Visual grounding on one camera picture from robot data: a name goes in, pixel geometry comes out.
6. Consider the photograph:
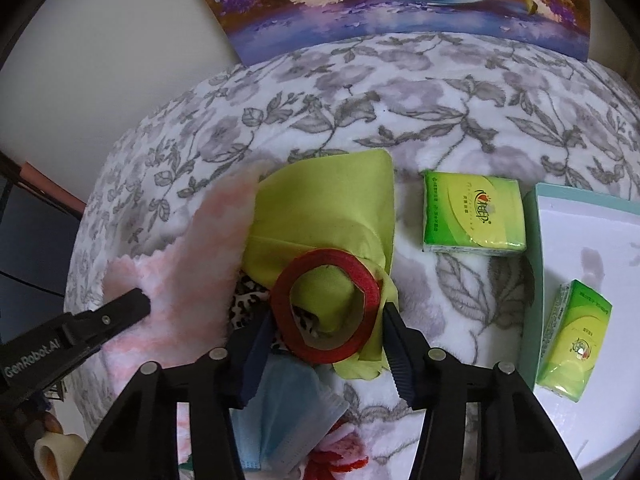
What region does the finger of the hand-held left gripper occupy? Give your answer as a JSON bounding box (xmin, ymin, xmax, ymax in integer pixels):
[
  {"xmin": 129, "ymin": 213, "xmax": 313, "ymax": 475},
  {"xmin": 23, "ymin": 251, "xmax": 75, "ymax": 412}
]
[{"xmin": 65, "ymin": 287, "xmax": 152, "ymax": 350}]

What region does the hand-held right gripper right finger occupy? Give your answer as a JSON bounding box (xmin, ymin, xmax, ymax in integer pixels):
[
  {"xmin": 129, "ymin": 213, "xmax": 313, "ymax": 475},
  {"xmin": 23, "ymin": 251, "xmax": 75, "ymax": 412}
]
[{"xmin": 382, "ymin": 305, "xmax": 583, "ymax": 480}]

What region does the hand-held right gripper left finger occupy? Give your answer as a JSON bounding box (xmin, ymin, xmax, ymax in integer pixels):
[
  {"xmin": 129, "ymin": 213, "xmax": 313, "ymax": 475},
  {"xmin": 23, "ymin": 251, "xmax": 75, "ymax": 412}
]
[{"xmin": 70, "ymin": 310, "xmax": 276, "ymax": 480}]

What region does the leopard print scrunchie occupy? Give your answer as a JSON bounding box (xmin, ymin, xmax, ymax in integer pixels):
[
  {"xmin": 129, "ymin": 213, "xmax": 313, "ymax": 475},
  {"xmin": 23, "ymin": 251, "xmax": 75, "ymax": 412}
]
[{"xmin": 229, "ymin": 270, "xmax": 321, "ymax": 356}]

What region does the blue face mask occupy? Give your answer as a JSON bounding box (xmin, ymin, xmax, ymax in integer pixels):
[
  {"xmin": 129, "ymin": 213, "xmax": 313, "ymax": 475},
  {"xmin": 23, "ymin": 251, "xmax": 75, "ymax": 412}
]
[{"xmin": 235, "ymin": 355, "xmax": 351, "ymax": 476}]

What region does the red tape roll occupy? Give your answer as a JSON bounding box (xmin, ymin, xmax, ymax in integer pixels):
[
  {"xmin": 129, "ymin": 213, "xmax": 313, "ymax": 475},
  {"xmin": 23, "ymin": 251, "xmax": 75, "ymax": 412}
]
[{"xmin": 270, "ymin": 248, "xmax": 382, "ymax": 365}]

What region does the pink fluffy cloth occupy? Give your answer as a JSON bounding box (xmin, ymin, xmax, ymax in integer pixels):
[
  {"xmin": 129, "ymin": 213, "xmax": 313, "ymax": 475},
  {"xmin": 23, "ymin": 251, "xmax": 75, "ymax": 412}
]
[{"xmin": 102, "ymin": 162, "xmax": 266, "ymax": 396}]

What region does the green tissue packet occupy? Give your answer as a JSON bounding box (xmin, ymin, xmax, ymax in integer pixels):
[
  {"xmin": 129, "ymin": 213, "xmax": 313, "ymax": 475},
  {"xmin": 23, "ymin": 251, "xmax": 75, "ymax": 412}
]
[
  {"xmin": 534, "ymin": 279, "xmax": 613, "ymax": 403},
  {"xmin": 421, "ymin": 170, "xmax": 527, "ymax": 257}
]

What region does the lime green cloth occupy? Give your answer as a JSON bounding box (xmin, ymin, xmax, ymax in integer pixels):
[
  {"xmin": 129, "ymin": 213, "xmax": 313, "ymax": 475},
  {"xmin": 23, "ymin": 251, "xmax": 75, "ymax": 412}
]
[{"xmin": 242, "ymin": 149, "xmax": 401, "ymax": 381}]

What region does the teal rimmed white box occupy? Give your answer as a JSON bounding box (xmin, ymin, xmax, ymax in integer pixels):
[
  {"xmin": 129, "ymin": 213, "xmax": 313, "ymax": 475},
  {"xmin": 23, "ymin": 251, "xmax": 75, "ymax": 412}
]
[{"xmin": 520, "ymin": 182, "xmax": 640, "ymax": 480}]

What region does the beige tape roll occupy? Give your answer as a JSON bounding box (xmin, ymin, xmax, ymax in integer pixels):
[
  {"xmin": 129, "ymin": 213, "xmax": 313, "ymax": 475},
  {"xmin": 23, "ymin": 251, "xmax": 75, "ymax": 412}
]
[{"xmin": 34, "ymin": 432, "xmax": 83, "ymax": 480}]

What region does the dark furniture panel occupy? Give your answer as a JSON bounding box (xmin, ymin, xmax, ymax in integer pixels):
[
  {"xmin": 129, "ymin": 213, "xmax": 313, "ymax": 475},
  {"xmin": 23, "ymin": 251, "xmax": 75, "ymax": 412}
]
[{"xmin": 0, "ymin": 150, "xmax": 88, "ymax": 326}]

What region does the grey floral fleece blanket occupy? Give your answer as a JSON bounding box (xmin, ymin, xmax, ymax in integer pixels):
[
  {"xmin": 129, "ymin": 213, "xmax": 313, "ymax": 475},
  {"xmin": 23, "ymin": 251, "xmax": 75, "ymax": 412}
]
[{"xmin": 62, "ymin": 30, "xmax": 640, "ymax": 480}]

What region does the flower still life painting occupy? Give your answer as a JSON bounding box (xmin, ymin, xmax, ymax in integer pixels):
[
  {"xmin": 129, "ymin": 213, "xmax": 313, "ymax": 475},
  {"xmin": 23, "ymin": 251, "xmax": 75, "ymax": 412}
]
[{"xmin": 180, "ymin": 0, "xmax": 593, "ymax": 67}]

